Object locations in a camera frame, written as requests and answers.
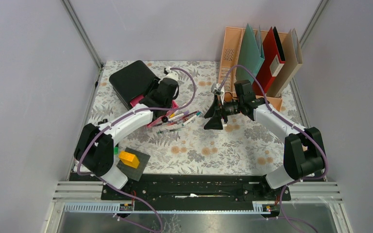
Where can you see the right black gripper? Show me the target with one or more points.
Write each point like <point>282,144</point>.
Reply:
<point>215,123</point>

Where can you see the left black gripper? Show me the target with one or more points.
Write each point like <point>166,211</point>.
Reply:
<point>150,94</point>

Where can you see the teal capped white marker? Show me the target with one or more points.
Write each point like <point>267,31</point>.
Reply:
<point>191,119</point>

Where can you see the black pink drawer box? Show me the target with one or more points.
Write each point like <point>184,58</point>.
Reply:
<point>129,84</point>

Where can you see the teal folder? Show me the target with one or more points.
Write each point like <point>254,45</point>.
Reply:
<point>251,55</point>

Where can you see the red folder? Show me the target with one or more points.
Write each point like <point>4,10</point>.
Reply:
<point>273,63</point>

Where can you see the beige folder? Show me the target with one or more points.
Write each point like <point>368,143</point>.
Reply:
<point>294,60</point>

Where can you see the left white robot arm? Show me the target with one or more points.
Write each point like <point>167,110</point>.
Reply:
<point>95,148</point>

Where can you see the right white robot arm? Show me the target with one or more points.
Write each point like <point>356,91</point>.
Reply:
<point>302,146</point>

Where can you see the purple capped white marker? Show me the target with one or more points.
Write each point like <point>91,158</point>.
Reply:
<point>178,116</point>

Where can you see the peach plastic file organizer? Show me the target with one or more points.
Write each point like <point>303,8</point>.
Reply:
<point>230,52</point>

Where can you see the dark red gel pen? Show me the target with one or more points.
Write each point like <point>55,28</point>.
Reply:
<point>184,117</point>

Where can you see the black gel pen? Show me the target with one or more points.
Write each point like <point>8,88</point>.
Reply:
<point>171,130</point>

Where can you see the floral table mat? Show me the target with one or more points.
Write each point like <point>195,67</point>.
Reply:
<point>243,147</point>

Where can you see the yellow toy block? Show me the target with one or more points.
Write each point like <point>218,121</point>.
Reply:
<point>129,159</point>

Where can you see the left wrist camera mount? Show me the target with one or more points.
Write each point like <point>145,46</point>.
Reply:
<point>171,74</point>

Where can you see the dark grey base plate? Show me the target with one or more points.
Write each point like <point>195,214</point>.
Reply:
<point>132,173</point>

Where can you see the black mounting rail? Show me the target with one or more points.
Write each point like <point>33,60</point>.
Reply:
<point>186,192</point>

